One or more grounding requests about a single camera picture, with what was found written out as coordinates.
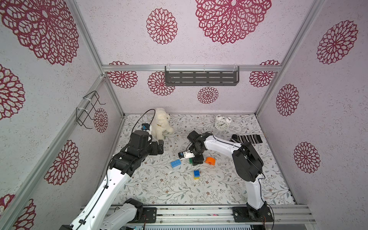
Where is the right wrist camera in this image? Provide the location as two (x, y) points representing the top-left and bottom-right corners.
(178, 151), (195, 159)

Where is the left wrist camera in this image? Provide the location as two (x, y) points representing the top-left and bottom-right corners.
(141, 123), (151, 135)

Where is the grey metal wall shelf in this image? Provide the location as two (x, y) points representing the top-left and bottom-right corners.
(164, 67), (240, 87)

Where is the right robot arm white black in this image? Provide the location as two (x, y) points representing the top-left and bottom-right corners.
(178, 131), (269, 223)

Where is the black grey striped sock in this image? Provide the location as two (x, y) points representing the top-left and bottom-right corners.
(230, 134), (263, 144)

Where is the light blue long lego brick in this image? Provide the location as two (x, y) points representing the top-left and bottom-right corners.
(170, 160), (182, 168)

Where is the orange rounded lego brick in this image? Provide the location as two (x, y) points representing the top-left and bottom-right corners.
(205, 157), (216, 166)

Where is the black wire wall rack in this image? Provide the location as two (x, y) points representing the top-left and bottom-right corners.
(75, 90), (105, 129)

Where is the white plush teddy bear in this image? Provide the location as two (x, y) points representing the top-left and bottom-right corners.
(150, 108), (174, 140)

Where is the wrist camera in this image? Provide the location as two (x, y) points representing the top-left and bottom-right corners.
(141, 123), (151, 135)
(178, 151), (195, 159)

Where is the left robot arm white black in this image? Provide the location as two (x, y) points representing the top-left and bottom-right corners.
(60, 130), (164, 230)

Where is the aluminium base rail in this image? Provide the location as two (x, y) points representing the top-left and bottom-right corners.
(142, 205), (316, 227)

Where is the white alarm clock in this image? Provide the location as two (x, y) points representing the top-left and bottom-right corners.
(215, 115), (232, 131)

